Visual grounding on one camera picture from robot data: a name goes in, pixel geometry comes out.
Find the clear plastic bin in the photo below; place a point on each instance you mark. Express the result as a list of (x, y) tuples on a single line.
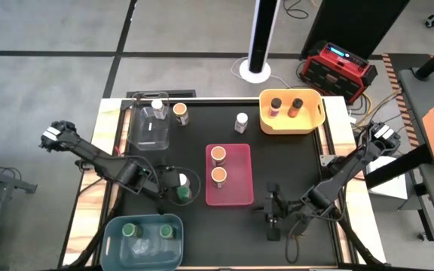
[(147, 131)]

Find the red spice jar black lid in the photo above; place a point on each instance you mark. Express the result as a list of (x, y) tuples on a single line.
[(274, 109)]

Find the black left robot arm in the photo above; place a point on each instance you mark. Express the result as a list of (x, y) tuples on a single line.
[(100, 162)]

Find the red black power box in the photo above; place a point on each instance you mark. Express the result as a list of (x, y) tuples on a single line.
[(334, 75)]

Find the black divider panel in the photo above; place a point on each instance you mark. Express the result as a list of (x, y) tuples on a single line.
[(352, 26)]

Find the caster wheel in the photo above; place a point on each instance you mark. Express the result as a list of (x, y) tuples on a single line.
[(431, 20)]

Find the green lid herb jar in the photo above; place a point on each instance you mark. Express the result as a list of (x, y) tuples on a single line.
[(184, 193), (166, 231), (129, 229)]

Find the black rig frame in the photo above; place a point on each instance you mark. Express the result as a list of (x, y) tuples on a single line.
[(352, 241)]

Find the black tower with white base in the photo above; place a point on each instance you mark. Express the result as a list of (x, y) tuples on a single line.
[(262, 37)]

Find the orange spice jar black lid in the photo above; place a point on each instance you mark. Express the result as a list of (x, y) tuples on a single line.
[(295, 109)]

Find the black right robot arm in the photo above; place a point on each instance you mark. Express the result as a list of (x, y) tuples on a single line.
[(345, 173)]

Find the yellow plastic bin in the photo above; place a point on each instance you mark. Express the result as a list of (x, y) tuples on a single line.
[(303, 122)]

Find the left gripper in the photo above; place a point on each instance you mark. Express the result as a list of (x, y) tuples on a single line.
[(164, 180)]

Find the pink plastic bin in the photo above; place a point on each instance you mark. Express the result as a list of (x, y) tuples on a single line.
[(239, 177)]

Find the white box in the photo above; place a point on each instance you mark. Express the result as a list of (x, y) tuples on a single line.
[(390, 184)]

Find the grey side table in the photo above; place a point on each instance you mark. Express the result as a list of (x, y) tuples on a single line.
[(413, 86)]

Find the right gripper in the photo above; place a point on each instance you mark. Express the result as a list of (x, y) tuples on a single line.
[(281, 210)]

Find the black floor bar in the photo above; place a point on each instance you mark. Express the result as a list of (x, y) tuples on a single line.
[(179, 93)]

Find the grey metal frame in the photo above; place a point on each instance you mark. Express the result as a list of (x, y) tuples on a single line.
[(6, 180)]

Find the blue-grey plastic bin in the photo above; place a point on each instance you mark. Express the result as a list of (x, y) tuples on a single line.
[(113, 244)]

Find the furikake jar tan lid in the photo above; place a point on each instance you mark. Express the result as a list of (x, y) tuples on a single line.
[(219, 175), (218, 154), (180, 110)]

